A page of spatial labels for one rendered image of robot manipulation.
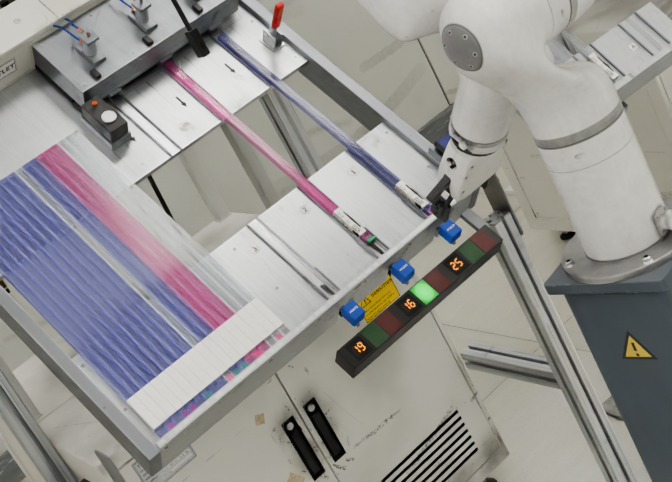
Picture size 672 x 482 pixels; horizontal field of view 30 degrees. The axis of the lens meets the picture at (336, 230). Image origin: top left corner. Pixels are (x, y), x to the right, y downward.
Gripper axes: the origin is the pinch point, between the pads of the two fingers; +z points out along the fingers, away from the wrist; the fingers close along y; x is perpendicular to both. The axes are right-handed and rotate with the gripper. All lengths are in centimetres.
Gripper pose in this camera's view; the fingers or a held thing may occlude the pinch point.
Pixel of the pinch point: (460, 195)
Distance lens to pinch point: 191.9
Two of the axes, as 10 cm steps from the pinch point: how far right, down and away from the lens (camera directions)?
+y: 7.1, -5.6, 4.3
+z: -0.7, 5.5, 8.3
